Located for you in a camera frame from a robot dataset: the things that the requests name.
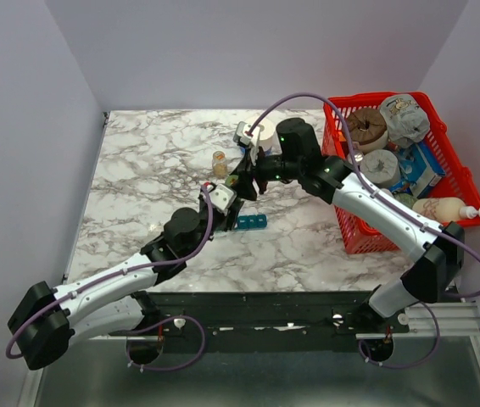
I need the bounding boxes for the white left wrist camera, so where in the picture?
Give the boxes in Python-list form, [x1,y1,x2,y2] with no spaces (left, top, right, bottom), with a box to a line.
[209,184,237,215]

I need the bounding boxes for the teal weekly pill organizer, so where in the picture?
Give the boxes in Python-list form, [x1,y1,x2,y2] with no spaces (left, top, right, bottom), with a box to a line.
[236,215,268,230]

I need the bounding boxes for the grey crumpled bag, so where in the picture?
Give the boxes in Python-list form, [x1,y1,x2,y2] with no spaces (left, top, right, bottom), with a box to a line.
[379,93,430,148]

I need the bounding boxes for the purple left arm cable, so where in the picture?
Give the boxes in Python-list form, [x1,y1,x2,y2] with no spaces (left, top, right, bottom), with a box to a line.
[5,182,216,373]

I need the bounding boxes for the silver lid can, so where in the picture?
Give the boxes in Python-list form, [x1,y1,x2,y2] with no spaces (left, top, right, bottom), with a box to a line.
[346,150,365,167]

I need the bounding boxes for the green pill bottle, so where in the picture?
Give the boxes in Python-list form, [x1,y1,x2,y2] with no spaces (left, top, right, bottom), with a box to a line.
[225,175,239,188]

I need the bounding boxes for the blue carton box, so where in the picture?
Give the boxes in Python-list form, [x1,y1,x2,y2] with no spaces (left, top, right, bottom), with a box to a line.
[395,141,446,198]

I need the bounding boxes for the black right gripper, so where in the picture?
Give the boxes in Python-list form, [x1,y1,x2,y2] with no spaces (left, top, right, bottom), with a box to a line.
[229,144,302,203]

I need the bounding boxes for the clear jar yellow capsules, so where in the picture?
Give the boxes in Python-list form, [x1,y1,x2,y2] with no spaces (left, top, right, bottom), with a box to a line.
[212,151,228,179]

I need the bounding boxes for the cream squeeze bottle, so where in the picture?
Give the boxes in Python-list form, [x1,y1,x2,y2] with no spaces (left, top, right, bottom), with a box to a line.
[412,197,480,223]

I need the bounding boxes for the grey wrapped roll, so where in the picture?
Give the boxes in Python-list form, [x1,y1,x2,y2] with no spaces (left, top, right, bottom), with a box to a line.
[360,149,401,188]

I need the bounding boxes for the aluminium rail frame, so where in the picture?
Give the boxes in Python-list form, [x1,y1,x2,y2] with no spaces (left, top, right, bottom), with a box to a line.
[68,299,480,344]

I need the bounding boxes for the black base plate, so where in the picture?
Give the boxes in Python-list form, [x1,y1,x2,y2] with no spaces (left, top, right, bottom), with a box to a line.
[110,291,418,354]

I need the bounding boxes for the blue tape roll base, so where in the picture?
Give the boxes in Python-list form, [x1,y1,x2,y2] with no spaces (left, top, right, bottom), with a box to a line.
[238,144,272,156]

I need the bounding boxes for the red plastic basket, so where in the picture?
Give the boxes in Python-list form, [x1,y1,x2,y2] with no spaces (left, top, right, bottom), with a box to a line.
[322,91,480,255]

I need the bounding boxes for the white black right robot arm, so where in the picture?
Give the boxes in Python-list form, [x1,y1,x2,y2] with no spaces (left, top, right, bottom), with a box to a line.
[231,118,465,332]

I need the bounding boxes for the white paper roll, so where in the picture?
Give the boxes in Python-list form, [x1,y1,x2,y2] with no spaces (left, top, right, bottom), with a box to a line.
[242,115,276,147]

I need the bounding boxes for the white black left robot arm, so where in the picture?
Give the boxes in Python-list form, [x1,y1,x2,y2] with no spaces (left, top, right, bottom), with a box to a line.
[5,183,243,371]

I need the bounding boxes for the brown wrapped roll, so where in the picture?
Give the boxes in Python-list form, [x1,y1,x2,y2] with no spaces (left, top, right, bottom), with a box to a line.
[346,108,388,153]

